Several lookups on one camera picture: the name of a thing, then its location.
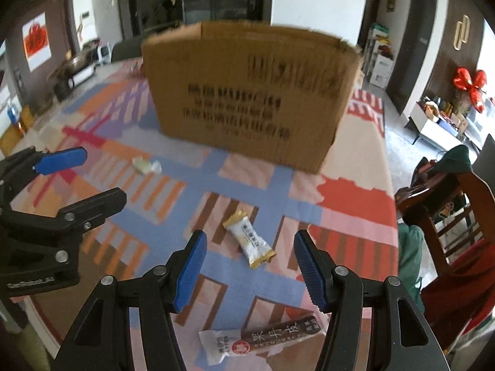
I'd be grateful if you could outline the red bow balloon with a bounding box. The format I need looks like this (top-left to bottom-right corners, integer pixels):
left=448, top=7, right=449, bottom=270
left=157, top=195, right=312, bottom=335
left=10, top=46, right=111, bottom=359
left=453, top=67, right=487, bottom=112

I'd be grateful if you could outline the blue label drink bottle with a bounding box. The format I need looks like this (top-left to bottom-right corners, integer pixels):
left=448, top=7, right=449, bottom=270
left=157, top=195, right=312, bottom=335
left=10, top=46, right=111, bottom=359
left=6, top=102, right=26, bottom=138

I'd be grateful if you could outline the white low cabinet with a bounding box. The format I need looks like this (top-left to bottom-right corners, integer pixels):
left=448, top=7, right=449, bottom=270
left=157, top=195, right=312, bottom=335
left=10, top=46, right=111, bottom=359
left=404, top=98, right=482, bottom=151

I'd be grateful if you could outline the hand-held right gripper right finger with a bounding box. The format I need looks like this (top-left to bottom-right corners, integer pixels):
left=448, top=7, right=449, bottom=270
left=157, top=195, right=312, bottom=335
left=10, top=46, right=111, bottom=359
left=293, top=229, right=452, bottom=371

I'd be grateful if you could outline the long brown white snack bar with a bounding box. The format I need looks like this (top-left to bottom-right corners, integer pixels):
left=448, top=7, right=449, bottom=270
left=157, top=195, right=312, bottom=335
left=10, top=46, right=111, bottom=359
left=198, top=315, right=323, bottom=366

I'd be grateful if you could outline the white gold candy packet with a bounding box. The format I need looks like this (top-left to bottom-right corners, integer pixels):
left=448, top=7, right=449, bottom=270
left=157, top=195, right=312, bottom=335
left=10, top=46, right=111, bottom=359
left=222, top=209, right=277, bottom=269

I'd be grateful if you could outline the white storage shelf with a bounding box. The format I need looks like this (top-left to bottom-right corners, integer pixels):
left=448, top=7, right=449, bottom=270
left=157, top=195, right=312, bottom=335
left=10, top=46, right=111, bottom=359
left=365, top=23, right=395, bottom=87

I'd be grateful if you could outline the red garment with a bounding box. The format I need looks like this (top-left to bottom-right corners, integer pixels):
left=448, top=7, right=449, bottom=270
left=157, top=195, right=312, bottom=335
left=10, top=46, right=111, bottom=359
left=420, top=240, right=495, bottom=352

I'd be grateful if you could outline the wooden high chair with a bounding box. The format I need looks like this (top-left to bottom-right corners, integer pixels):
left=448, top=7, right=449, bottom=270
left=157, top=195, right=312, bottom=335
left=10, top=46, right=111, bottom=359
left=395, top=156, right=495, bottom=352

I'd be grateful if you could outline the dark hallway door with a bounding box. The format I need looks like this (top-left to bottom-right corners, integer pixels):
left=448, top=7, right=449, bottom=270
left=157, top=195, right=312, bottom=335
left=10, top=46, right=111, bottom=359
left=385, top=0, right=439, bottom=114

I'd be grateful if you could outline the brown cardboard box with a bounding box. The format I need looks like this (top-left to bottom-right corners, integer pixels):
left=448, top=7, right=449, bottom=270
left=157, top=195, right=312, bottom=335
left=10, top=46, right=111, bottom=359
left=140, top=20, right=362, bottom=174

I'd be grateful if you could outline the red white wall poster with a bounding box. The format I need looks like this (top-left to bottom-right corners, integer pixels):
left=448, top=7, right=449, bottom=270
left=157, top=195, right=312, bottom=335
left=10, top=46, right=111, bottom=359
left=22, top=12, right=52, bottom=72

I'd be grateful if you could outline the gold loop wall ornament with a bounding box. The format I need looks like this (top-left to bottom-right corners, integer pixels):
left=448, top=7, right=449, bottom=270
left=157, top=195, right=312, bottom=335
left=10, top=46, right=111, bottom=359
left=453, top=15, right=470, bottom=51

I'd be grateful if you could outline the brown entrance door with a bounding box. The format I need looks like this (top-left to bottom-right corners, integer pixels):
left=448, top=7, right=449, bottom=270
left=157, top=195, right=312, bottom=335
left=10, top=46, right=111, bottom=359
left=8, top=0, right=74, bottom=101

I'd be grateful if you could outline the steel electric cooking pot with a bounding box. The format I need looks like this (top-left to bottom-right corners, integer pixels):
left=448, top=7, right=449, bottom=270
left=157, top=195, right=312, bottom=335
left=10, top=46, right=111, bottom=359
left=48, top=48, right=99, bottom=86

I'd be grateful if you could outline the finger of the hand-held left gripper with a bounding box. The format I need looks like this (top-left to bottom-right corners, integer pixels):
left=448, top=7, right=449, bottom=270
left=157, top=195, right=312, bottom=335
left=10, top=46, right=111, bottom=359
left=57, top=187, right=127, bottom=237
left=0, top=146, right=88, bottom=186

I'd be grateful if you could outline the dark green hat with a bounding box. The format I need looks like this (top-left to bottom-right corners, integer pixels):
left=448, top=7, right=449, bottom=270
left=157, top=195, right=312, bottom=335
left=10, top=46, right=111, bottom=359
left=437, top=145, right=474, bottom=174

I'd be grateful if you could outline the black cup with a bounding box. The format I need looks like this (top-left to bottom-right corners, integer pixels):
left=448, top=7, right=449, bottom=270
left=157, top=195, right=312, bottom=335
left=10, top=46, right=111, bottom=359
left=52, top=79, right=72, bottom=99

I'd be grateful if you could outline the grey dining chair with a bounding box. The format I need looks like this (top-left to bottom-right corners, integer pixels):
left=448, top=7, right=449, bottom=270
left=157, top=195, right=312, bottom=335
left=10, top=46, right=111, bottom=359
left=110, top=36, right=145, bottom=63

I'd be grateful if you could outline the brown slatted wall panel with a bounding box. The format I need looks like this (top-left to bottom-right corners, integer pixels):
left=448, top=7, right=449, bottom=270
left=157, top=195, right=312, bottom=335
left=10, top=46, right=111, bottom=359
left=437, top=0, right=486, bottom=101

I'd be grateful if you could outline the small pale candy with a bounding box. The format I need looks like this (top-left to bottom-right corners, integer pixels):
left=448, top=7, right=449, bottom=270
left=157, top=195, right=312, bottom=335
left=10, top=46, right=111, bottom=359
left=131, top=156, right=163, bottom=174

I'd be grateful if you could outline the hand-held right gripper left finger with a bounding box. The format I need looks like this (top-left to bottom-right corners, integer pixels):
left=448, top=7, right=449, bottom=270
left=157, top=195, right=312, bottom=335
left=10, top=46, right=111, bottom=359
left=50, top=229, right=208, bottom=371

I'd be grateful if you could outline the green cloth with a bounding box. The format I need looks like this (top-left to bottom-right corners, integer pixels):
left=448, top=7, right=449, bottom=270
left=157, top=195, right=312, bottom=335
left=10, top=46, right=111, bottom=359
left=398, top=224, right=426, bottom=290

